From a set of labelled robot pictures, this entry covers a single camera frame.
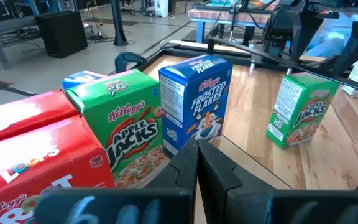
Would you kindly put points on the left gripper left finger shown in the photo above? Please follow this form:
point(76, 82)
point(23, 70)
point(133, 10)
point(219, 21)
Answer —
point(179, 174)

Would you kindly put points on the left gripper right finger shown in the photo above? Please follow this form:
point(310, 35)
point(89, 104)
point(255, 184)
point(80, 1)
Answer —
point(222, 186)

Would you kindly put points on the green Apple Jacks cereal box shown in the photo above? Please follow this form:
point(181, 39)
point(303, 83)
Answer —
point(306, 109)
point(126, 124)

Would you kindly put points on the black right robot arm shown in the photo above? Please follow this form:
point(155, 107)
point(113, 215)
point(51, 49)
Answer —
point(278, 28)

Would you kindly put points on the black table clamp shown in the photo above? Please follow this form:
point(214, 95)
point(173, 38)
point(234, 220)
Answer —
point(126, 56)

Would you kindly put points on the blue-legged wooden workbench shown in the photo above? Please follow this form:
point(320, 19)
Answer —
point(200, 31)

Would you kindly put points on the black floor pole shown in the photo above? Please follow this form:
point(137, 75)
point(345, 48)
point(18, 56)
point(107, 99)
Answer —
point(118, 21)

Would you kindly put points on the white bin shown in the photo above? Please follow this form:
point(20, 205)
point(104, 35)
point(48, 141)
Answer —
point(161, 7)

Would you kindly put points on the person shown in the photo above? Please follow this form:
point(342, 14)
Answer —
point(328, 46)

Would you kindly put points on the black floor cabinet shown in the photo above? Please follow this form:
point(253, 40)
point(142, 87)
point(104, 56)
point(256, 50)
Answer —
point(61, 34)

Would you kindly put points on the black aluminium table frame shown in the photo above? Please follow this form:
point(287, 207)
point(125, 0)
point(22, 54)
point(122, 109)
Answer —
point(166, 53)

